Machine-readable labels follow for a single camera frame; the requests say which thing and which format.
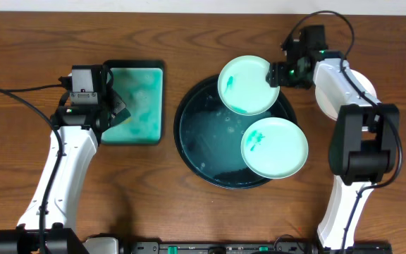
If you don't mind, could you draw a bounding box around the black rectangular soap tray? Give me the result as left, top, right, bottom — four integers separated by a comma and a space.
101, 60, 165, 145

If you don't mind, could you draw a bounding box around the mint plate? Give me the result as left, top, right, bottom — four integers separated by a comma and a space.
240, 117, 309, 179
217, 55, 280, 116

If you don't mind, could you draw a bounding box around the round black tray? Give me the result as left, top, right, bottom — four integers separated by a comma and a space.
173, 75, 297, 189

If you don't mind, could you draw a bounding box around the green scouring sponge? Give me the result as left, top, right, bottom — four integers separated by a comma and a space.
111, 108, 131, 127

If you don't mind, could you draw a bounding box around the white plate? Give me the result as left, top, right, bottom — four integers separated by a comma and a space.
315, 70, 377, 121

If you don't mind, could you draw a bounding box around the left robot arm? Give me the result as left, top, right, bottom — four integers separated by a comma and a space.
0, 65, 130, 253

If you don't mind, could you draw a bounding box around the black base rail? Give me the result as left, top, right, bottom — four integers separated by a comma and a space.
121, 240, 393, 254

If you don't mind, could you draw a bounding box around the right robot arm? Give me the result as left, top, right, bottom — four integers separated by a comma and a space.
266, 38, 402, 253

